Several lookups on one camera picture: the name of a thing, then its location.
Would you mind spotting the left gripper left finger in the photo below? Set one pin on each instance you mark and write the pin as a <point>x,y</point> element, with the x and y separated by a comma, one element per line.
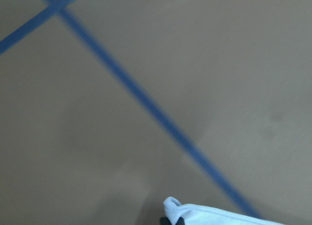
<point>164,221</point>

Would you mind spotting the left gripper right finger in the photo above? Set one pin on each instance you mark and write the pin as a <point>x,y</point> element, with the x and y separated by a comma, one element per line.
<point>180,221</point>

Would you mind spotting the light blue t-shirt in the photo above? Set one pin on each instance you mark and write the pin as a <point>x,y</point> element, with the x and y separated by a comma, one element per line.
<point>204,215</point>

